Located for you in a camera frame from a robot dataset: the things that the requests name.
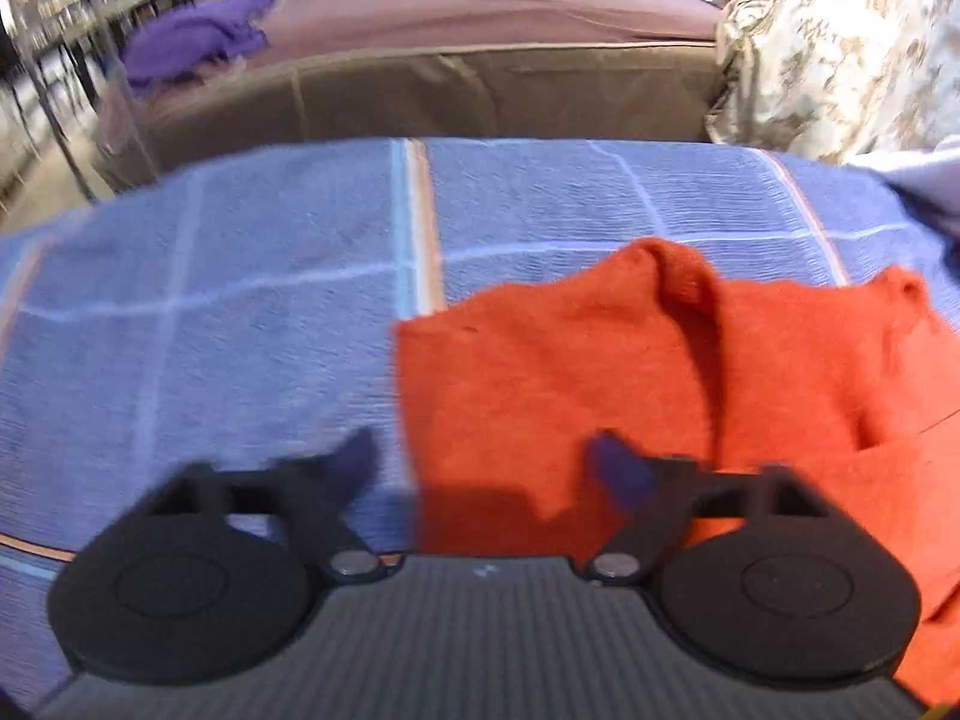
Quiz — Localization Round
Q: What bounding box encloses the pink covered bed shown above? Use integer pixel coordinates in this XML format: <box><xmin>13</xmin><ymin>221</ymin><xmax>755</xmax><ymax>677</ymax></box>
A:
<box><xmin>93</xmin><ymin>0</ymin><xmax>722</xmax><ymax>192</ymax></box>

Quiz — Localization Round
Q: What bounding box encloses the lavender grey garment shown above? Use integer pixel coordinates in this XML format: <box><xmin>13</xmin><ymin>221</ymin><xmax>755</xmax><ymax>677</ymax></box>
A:
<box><xmin>851</xmin><ymin>135</ymin><xmax>960</xmax><ymax>277</ymax></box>

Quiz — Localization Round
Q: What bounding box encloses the black metal table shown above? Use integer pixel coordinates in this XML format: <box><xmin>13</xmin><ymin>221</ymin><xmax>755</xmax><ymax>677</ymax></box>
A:
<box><xmin>10</xmin><ymin>0</ymin><xmax>158</xmax><ymax>205</ymax></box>

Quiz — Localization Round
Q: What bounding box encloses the blue plaid bed sheet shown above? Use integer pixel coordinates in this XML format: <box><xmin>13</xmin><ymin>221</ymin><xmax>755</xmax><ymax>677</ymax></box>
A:
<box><xmin>2</xmin><ymin>138</ymin><xmax>958</xmax><ymax>706</ymax></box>

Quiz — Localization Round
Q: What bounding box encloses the purple blanket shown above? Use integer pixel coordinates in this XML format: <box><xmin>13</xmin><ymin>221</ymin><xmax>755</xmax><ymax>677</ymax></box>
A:
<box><xmin>122</xmin><ymin>0</ymin><xmax>275</xmax><ymax>96</ymax></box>

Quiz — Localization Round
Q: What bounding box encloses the floral beige duvet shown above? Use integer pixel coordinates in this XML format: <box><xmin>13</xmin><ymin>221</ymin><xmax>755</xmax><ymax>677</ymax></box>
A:
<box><xmin>701</xmin><ymin>0</ymin><xmax>958</xmax><ymax>164</ymax></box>

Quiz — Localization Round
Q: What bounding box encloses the orange knit sweater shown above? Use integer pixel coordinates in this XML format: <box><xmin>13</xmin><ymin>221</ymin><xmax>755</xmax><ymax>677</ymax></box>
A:
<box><xmin>395</xmin><ymin>239</ymin><xmax>958</xmax><ymax>700</ymax></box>

